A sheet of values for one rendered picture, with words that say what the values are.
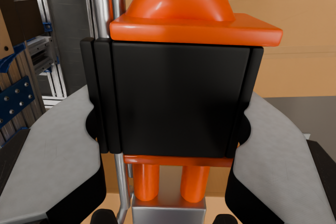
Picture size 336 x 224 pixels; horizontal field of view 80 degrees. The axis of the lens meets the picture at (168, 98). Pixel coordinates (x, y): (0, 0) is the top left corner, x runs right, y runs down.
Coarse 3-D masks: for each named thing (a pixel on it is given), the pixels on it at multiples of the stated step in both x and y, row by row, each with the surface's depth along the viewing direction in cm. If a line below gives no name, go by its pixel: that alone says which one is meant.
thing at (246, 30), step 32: (128, 32) 8; (160, 32) 8; (192, 32) 8; (224, 32) 8; (256, 32) 8; (128, 64) 9; (160, 64) 9; (192, 64) 9; (224, 64) 9; (256, 64) 9; (128, 96) 10; (160, 96) 10; (192, 96) 10; (224, 96) 10; (128, 128) 11; (160, 128) 11; (192, 128) 11; (224, 128) 11; (128, 160) 12; (160, 160) 12; (192, 160) 12; (224, 160) 12
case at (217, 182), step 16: (112, 160) 46; (112, 176) 42; (208, 176) 43; (224, 176) 43; (112, 192) 39; (208, 192) 39; (224, 192) 40; (96, 208) 41; (112, 208) 41; (128, 208) 41; (208, 208) 41; (224, 208) 40
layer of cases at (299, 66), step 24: (240, 0) 69; (264, 0) 69; (288, 0) 69; (312, 0) 69; (288, 24) 73; (312, 24) 73; (264, 48) 78; (288, 48) 78; (312, 48) 77; (264, 72) 83; (288, 72) 82; (312, 72) 82; (264, 96) 88; (288, 96) 88
